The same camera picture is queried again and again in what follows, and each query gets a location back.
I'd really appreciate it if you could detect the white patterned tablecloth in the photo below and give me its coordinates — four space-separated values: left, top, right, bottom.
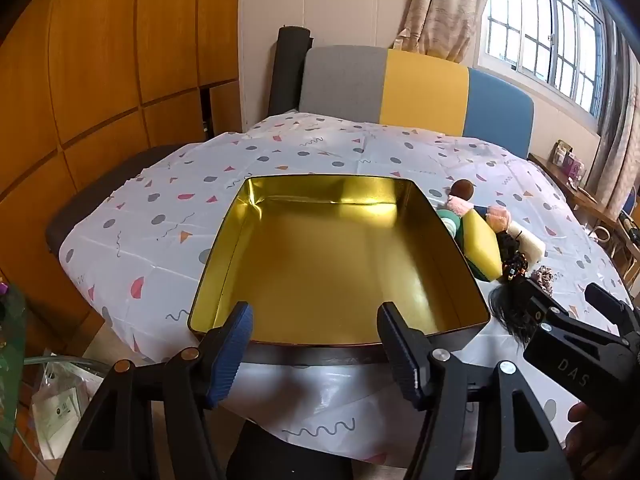
59 110 633 466

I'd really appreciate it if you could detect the yellow sponge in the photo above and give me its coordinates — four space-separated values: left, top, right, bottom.
457 210 503 283

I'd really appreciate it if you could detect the purple box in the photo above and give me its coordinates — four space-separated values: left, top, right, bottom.
552 141 586 181

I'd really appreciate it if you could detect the white sponge block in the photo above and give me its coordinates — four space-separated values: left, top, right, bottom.
520 237 546 264

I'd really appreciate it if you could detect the wooden wardrobe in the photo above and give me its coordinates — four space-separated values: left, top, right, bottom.
0 0 241 356

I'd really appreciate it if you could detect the clear plastic bag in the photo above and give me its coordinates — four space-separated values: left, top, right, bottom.
30 357 103 461

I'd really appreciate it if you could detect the beige patterned curtain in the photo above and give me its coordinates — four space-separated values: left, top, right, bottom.
400 0 496 63

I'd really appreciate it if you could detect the grey yellow blue backrest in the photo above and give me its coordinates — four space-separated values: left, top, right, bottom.
298 45 536 158

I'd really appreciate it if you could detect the wooden side table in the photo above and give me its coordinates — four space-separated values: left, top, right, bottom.
527 152 632 241

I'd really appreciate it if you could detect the blue chair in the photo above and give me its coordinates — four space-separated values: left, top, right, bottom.
620 199 640 231

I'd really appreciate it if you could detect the leopard print hair tie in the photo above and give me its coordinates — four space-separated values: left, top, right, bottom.
530 267 554 296

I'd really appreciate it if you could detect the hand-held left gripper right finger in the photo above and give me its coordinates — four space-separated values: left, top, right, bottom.
376 301 576 480

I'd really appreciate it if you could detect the pink fluffy cloth bundle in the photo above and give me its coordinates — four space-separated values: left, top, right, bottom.
446 196 512 233

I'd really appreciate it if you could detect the black rolled mat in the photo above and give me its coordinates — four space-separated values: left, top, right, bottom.
267 25 314 118

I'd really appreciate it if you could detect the black scrunchie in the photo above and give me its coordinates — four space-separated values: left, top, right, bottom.
497 225 526 261

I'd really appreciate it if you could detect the black hair piece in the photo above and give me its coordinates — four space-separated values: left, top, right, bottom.
487 282 538 341

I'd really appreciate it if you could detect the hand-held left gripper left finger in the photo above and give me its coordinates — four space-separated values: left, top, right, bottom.
54 301 255 480

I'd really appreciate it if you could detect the gold tin box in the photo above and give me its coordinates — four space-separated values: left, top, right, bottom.
187 175 492 348

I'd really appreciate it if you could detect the person's right hand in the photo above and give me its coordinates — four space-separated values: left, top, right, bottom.
567 402 594 426

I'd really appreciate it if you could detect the grey patterned curtain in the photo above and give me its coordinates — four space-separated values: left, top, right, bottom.
595 10 640 221

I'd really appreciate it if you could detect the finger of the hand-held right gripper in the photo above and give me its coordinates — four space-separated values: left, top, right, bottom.
585 282 640 344
524 279 569 329

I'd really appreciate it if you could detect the barred window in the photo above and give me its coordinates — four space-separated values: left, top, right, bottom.
480 0 621 121

